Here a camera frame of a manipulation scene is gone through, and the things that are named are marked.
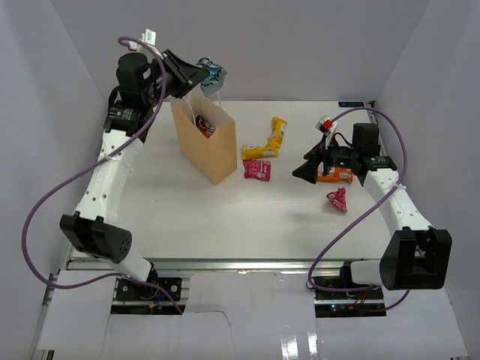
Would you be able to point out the yellow snack bar upper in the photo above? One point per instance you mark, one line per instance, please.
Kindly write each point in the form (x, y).
(278, 128)

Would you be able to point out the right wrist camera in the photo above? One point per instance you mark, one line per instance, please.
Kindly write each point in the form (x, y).
(327, 126)

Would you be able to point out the orange snack packet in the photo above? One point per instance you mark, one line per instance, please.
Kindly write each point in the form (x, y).
(336, 175)

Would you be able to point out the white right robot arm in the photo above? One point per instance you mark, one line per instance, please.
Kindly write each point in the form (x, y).
(417, 256)

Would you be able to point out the yellow snack bar lower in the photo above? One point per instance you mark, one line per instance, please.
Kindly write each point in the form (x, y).
(250, 152)

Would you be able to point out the large orange mango snack bag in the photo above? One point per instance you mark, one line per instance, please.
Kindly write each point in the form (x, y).
(207, 132)

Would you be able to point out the silver blue snack packet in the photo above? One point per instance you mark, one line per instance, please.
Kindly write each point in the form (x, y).
(214, 81)

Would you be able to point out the brown paper bag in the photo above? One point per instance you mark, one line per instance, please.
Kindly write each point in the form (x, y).
(214, 156)

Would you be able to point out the white front cover sheet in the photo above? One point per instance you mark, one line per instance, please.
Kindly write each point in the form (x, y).
(248, 316)

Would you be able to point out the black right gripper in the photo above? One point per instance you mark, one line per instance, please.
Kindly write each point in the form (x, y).
(309, 170)

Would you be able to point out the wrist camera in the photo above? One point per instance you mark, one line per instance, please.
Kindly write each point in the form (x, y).
(327, 126)
(148, 37)

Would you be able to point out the dark purple candy packet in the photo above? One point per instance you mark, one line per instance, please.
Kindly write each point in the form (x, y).
(201, 122)

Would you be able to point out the aluminium front rail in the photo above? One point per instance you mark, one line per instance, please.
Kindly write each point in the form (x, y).
(242, 265)

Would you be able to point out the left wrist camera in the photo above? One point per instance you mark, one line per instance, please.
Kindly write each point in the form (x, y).
(148, 37)

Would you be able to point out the pink square snack packet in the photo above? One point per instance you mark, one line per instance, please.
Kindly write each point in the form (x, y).
(257, 169)

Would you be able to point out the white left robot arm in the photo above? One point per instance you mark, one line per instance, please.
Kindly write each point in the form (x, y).
(92, 229)

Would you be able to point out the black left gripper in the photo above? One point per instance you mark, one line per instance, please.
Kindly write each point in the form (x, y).
(185, 75)

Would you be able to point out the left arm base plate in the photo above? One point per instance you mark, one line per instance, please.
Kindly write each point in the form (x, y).
(134, 299)

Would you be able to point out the small red triangular snack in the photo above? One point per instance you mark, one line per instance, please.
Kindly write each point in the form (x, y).
(338, 199)

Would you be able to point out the yellow snack bar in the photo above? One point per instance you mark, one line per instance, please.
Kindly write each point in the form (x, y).
(250, 152)
(278, 128)

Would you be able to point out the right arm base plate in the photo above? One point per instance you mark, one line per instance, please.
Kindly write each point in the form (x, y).
(348, 304)

